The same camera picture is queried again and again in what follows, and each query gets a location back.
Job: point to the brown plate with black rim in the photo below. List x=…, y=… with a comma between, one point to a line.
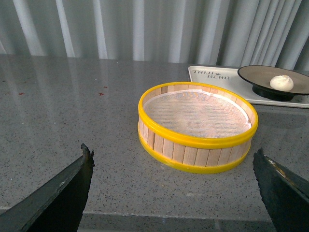
x=261, y=76

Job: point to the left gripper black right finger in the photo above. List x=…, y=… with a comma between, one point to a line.
x=284, y=194

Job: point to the white mesh steamer liner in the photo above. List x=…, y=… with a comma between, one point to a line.
x=198, y=113

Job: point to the grey pleated curtain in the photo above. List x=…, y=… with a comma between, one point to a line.
x=211, y=32

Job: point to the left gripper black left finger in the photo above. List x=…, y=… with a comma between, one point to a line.
x=58, y=205

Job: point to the white steamed bun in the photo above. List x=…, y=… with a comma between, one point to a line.
x=282, y=83

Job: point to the yellow-rimmed wooden steamer basket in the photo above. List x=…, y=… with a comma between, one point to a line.
x=189, y=153

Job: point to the white bear serving tray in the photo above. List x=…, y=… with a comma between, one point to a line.
x=229, y=79

